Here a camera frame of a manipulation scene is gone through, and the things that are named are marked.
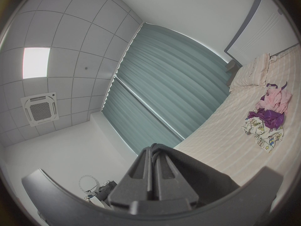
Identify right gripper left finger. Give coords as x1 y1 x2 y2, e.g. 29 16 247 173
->
108 146 152 208

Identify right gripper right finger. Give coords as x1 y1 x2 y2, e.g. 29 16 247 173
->
153 154 199 208

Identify black T-shirt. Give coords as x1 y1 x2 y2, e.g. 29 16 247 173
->
150 143 242 201

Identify bed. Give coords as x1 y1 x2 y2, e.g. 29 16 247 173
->
174 0 301 188

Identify dark grey garment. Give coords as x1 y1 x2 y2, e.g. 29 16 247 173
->
97 180 118 194

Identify round white mirror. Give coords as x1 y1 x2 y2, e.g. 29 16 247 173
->
79 175 98 194

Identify blue-green curtain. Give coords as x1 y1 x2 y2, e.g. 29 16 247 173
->
115 22 237 141
101 77 186 155

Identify white printed garment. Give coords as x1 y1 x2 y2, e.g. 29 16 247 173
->
241 117 284 153

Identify purple satin garment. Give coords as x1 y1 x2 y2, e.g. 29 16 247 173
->
248 81 288 129

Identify white ceiling air conditioner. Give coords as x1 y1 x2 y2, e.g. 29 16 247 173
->
21 92 59 126

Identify grey bedside table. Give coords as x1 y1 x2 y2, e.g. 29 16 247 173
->
225 60 243 86

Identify pink garment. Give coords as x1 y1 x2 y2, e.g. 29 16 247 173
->
255 89 293 114

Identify cream pillow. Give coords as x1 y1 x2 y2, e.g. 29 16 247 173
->
229 53 278 94

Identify square ceiling light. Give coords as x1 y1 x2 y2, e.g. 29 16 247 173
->
22 47 50 79

